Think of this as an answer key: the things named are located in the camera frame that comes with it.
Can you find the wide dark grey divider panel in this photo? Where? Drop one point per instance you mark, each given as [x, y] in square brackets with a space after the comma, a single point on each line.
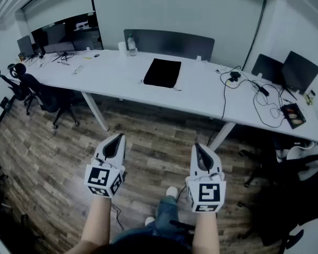
[172, 44]

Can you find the yellow-green small item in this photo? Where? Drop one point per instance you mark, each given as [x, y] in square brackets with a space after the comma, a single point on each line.
[308, 98]

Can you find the white table leg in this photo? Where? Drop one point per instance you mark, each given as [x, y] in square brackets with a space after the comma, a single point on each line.
[95, 110]
[222, 136]

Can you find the white divider clip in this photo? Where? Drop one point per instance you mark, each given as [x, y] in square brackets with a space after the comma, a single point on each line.
[199, 58]

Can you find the person's left forearm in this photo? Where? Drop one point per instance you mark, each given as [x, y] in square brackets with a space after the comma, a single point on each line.
[96, 221]

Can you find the person's black top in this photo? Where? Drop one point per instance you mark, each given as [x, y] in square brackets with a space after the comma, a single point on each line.
[148, 245]

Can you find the person's right forearm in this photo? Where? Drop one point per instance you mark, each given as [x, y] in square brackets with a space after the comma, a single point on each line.
[205, 231]

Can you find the black belt pack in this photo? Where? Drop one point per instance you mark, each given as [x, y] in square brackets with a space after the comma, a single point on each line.
[183, 226]

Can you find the black power adapter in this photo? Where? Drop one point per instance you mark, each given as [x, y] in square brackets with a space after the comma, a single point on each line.
[234, 76]

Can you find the white power strip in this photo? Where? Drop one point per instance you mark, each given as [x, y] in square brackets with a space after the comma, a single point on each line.
[78, 70]

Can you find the white paper cup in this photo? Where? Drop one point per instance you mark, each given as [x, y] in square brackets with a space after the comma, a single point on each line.
[122, 50]

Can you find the white chair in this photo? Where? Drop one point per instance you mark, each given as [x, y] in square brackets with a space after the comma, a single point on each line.
[298, 152]

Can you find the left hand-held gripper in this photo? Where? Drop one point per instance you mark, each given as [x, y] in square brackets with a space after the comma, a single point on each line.
[98, 177]

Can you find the person's white shoe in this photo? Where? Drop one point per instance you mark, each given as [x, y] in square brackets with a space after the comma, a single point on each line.
[149, 220]
[172, 191]

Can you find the black food tray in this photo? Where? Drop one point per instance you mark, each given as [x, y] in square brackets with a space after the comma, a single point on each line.
[294, 116]

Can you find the clear plastic water bottle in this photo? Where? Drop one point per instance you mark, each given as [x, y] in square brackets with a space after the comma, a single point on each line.
[131, 46]

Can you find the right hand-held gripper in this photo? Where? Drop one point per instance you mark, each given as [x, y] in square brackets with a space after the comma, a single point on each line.
[209, 192]

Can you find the black power brick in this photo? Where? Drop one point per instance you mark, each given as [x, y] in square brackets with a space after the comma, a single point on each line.
[264, 91]

